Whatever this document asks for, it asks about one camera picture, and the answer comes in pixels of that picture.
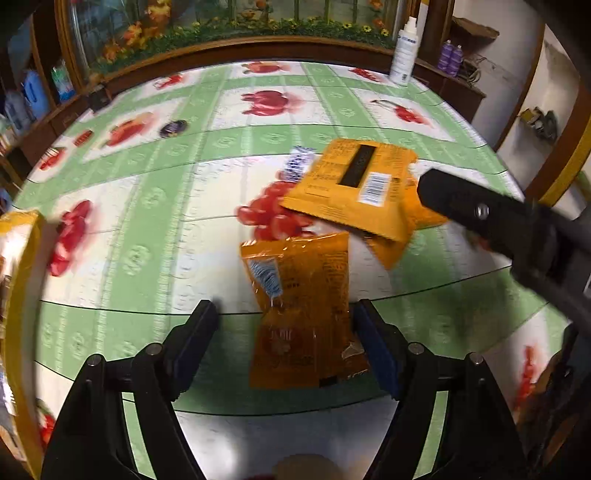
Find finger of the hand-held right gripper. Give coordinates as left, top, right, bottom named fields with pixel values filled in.
left=418, top=168, right=555, bottom=266

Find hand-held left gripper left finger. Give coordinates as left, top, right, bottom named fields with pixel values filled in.
left=41, top=300, right=220, bottom=480

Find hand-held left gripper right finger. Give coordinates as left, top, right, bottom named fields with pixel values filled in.
left=353, top=299, right=529, bottom=480

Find long orange snack packet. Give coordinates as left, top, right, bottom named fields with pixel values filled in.
left=238, top=231, right=370, bottom=389

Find large orange packet with barcode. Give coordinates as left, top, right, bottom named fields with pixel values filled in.
left=281, top=138, right=419, bottom=243

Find yellow cardboard box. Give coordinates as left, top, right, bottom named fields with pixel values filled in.
left=0, top=209, right=47, bottom=467

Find green fruit print tablecloth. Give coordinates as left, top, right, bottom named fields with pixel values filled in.
left=9, top=60, right=583, bottom=480

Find white spray bottle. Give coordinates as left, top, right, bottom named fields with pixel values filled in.
left=389, top=16, right=422, bottom=88

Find spotted white candy packet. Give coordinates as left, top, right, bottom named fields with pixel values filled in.
left=281, top=145, right=317, bottom=184

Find small dark box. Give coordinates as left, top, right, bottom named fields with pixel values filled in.
left=88, top=88, right=112, bottom=112

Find glass panel with artificial flowers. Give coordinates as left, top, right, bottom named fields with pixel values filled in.
left=60, top=0, right=407, bottom=77

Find clear plastic bottle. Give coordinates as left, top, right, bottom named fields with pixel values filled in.
left=4, top=90, right=28, bottom=134

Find green and white bag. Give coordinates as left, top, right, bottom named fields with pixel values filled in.
left=51, top=60, right=75, bottom=102

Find blue plastic jug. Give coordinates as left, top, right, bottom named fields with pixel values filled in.
left=22, top=69, right=51, bottom=118

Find wire basket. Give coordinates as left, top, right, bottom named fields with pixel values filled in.
left=459, top=55, right=485, bottom=86

